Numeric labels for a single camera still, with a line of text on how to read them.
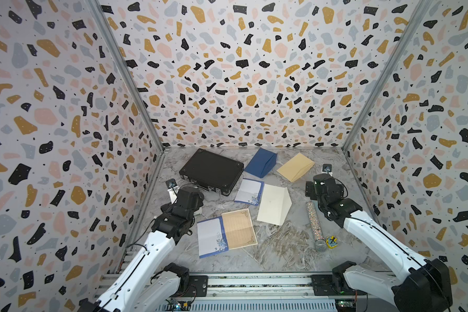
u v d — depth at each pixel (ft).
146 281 1.45
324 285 2.40
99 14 2.31
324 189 2.02
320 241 2.72
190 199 1.86
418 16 2.39
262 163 3.84
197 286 2.41
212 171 3.51
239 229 2.89
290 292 2.40
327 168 2.29
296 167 3.74
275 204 3.22
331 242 2.75
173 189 2.12
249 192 3.30
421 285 1.27
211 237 2.83
